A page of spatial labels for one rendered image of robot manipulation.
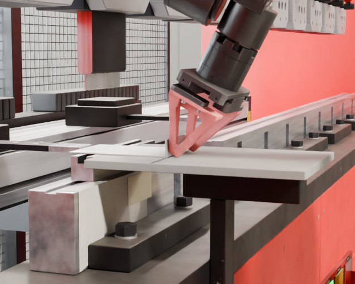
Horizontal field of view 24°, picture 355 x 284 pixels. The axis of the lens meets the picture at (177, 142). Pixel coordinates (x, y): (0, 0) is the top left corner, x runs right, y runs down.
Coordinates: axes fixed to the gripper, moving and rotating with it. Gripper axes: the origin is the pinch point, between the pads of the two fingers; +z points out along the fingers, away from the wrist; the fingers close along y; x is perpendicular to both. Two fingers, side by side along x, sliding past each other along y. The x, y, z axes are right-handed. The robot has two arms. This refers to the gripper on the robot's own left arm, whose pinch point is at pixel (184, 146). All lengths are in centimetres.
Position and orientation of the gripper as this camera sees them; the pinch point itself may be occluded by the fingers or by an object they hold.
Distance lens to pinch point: 101.1
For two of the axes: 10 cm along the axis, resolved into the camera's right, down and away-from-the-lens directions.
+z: -4.3, 8.6, 2.7
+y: -3.6, 1.1, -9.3
